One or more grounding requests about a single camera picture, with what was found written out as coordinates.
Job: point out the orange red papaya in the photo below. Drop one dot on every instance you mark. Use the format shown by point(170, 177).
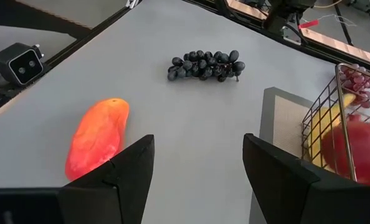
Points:
point(97, 137)

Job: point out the red apple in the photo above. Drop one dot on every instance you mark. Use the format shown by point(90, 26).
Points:
point(368, 149)

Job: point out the black table-level camera box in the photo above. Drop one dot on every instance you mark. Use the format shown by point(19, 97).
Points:
point(18, 63)

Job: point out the red tag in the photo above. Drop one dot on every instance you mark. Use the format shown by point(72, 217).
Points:
point(309, 24)

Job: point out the black table edge rail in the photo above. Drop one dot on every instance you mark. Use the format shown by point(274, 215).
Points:
point(250, 21)
point(88, 35)

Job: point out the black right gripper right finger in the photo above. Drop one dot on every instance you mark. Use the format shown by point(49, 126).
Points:
point(297, 199)

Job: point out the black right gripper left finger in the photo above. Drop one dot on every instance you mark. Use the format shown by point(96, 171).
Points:
point(110, 199)

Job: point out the grey table mat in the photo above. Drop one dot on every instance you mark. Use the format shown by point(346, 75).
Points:
point(284, 124)

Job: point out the black grape bunch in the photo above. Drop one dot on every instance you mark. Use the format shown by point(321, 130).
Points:
point(203, 65)

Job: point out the yellow banana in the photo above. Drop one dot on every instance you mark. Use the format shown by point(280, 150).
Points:
point(323, 124)

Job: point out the red grape bunch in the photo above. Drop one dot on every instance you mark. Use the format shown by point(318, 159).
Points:
point(357, 84)

